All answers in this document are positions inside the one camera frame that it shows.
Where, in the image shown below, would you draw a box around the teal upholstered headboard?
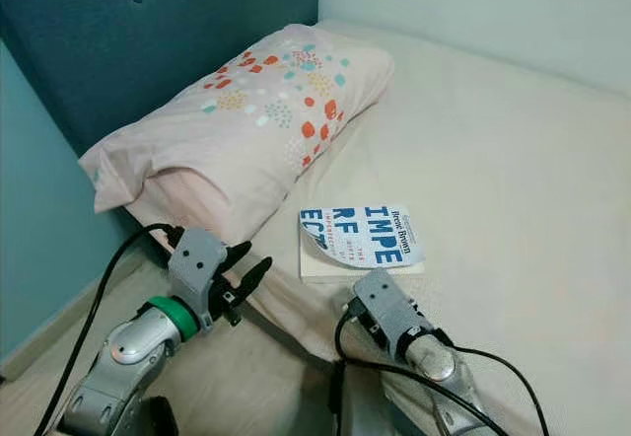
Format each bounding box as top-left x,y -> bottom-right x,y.
0,0 -> 321,156

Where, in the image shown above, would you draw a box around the bed with cream sheet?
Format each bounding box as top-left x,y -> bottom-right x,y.
128,20 -> 631,436

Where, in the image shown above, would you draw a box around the pink pillow with orange blotches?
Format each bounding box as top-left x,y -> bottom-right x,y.
79,24 -> 395,250

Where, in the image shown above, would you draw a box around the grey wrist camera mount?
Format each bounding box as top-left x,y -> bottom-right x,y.
168,227 -> 228,309
352,268 -> 425,350

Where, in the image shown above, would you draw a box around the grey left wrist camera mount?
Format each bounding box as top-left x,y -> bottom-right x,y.
168,227 -> 228,309

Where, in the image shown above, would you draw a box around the white book blue letters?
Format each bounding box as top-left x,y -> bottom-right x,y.
298,204 -> 427,281

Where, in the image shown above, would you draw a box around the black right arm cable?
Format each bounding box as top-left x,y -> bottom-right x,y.
333,313 -> 553,436

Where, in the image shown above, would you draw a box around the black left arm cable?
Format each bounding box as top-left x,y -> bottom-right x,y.
32,222 -> 183,436

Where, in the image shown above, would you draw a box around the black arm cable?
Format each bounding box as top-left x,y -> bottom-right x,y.
32,222 -> 183,436
333,313 -> 553,436

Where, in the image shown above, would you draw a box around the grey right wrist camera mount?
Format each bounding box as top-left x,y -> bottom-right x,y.
352,268 -> 425,350

